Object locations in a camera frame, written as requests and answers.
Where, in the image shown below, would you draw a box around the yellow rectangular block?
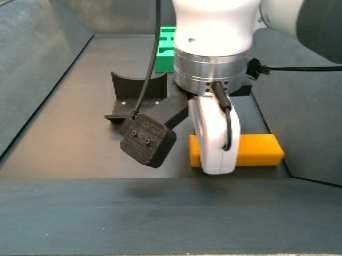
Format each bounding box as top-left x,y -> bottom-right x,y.
188,133 -> 285,168

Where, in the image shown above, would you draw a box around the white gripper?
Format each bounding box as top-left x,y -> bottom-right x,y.
188,96 -> 240,175

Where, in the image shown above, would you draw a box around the black camera cable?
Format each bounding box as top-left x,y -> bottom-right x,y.
129,0 -> 162,120

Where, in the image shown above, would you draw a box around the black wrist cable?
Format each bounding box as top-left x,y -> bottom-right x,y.
245,57 -> 342,80

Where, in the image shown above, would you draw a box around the black curved fixture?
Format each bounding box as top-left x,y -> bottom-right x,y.
104,73 -> 166,122

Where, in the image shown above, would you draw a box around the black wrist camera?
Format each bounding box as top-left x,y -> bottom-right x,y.
120,96 -> 188,168

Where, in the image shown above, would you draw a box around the green shape-sorting board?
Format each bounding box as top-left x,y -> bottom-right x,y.
153,26 -> 174,73

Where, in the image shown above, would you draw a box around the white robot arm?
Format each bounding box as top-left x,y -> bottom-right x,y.
172,0 -> 342,175

